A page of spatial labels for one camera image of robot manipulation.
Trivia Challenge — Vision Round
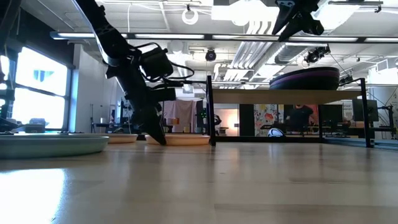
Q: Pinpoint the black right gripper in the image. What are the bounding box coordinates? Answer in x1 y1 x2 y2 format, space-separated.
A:
272 0 326 43

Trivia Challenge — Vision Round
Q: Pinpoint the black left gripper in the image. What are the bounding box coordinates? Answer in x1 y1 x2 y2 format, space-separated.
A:
105 60 177 146

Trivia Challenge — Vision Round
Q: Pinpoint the grey-beige plate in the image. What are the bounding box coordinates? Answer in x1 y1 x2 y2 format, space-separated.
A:
93 133 139 144

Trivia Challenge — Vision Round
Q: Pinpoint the cream plate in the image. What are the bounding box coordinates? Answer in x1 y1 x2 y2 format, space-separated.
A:
144 133 211 146

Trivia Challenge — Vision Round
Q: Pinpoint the dark green plate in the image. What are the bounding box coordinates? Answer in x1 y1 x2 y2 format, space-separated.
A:
269 66 340 82

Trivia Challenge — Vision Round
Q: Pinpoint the purple plate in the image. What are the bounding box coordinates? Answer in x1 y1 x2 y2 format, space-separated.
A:
269 70 340 85

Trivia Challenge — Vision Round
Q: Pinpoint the black plate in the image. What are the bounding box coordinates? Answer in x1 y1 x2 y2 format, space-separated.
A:
269 77 340 91

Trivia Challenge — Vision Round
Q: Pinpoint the sage green plate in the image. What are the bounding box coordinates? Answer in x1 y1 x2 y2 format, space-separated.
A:
0 133 110 160

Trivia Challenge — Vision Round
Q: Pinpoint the pink hanging cloth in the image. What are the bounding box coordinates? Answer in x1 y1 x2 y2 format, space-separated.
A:
163 99 198 134

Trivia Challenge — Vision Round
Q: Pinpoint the black ceiling-hung device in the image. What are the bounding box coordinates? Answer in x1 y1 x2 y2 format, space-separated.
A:
303 45 332 65

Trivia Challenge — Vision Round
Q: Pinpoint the overhead bar with light strips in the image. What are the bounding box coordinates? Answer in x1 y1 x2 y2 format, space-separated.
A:
49 30 398 44

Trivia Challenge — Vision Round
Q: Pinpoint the person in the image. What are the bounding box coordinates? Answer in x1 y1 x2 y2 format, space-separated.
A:
285 105 315 135

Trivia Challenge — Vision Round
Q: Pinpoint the colourful floral poster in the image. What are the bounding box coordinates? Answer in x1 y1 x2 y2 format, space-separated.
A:
254 104 279 137

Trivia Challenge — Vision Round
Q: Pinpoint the black pillar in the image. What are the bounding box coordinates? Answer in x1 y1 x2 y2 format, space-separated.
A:
238 104 255 137

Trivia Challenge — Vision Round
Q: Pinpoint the large bright window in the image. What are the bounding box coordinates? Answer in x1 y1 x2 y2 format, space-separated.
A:
0 46 71 131

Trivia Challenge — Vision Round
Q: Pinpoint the black and white ball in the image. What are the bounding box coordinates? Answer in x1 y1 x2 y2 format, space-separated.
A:
267 127 285 138

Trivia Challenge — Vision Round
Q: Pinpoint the black background monitor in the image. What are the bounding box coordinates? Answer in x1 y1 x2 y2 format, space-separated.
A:
352 98 379 123

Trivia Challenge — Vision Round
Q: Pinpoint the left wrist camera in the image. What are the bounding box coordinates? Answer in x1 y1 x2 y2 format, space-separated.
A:
139 46 175 82

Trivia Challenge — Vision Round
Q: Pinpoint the wooden shelf with black frame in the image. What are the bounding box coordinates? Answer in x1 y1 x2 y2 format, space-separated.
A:
206 75 374 149

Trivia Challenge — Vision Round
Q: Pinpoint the black dome camera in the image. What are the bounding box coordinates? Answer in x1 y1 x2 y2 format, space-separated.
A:
204 48 218 62

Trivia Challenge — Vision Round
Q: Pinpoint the white cable ring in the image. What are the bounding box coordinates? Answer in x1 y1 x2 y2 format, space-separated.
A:
182 7 200 26

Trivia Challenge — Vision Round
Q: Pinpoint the black aluminium table frame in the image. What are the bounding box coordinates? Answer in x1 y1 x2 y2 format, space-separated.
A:
323 136 398 152

